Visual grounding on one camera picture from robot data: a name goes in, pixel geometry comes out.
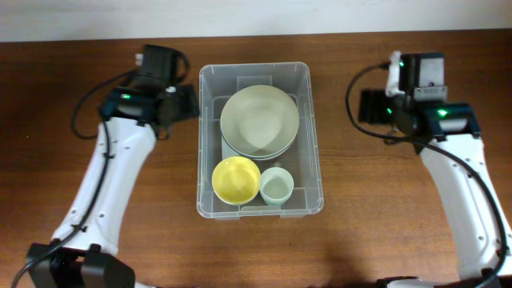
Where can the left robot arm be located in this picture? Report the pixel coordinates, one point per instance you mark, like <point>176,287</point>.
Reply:
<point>83,250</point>

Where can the mint green plastic cup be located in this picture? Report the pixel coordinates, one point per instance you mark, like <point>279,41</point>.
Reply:
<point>278,202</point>

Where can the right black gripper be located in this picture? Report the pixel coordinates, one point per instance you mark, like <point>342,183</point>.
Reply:
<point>370,106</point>

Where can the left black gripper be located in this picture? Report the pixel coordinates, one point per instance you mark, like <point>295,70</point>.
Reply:
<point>189,100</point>

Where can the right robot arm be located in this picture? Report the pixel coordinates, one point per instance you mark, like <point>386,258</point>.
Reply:
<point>481,232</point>

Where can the white small bowl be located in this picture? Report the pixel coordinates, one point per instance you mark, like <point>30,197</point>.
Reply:
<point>237,197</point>

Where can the yellow small bowl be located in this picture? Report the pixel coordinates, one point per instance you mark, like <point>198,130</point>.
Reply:
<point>236,173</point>

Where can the clear plastic storage bin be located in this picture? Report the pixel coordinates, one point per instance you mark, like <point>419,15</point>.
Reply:
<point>217,83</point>

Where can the cream large bowl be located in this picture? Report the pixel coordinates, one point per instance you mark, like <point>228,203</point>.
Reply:
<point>280,155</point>
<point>259,121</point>

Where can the cream plastic cup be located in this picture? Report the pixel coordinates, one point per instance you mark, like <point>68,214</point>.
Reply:
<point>276,184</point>

